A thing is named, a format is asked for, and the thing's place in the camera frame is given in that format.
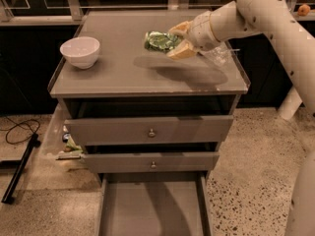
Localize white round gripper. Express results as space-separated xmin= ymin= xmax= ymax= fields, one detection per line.
xmin=166 ymin=11 xmax=221 ymax=60

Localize green soda can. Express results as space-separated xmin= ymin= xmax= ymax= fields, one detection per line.
xmin=144 ymin=30 xmax=182 ymax=53

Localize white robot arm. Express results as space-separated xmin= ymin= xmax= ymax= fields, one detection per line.
xmin=167 ymin=0 xmax=315 ymax=236

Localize grey drawer cabinet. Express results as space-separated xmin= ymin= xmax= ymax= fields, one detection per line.
xmin=47 ymin=7 xmax=252 ymax=182

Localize grey top drawer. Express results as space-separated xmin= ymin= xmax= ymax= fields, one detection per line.
xmin=65 ymin=115 xmax=233 ymax=147

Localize grey drawer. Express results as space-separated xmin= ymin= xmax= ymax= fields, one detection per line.
xmin=65 ymin=115 xmax=233 ymax=147
xmin=83 ymin=151 xmax=220 ymax=173
xmin=95 ymin=172 xmax=214 ymax=236

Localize grey middle drawer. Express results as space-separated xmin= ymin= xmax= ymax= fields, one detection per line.
xmin=83 ymin=151 xmax=220 ymax=173

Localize grey bottom drawer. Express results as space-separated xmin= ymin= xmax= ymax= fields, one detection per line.
xmin=95 ymin=172 xmax=214 ymax=236

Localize clear plastic water bottle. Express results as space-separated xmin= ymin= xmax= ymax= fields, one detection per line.
xmin=201 ymin=43 xmax=231 ymax=67

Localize white ceramic bowl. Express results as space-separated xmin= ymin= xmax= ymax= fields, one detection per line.
xmin=60 ymin=36 xmax=100 ymax=69

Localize clear plastic storage bin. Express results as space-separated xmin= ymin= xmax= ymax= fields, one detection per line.
xmin=38 ymin=105 xmax=86 ymax=172

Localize black metal stand bar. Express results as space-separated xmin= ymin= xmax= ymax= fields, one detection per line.
xmin=1 ymin=133 xmax=40 ymax=205

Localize metal railing frame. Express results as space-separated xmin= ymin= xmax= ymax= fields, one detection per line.
xmin=0 ymin=0 xmax=315 ymax=27

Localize white cylindrical post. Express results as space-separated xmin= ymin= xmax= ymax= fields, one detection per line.
xmin=278 ymin=87 xmax=302 ymax=120

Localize black floor cable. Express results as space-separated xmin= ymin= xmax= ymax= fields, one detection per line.
xmin=0 ymin=115 xmax=41 ymax=146

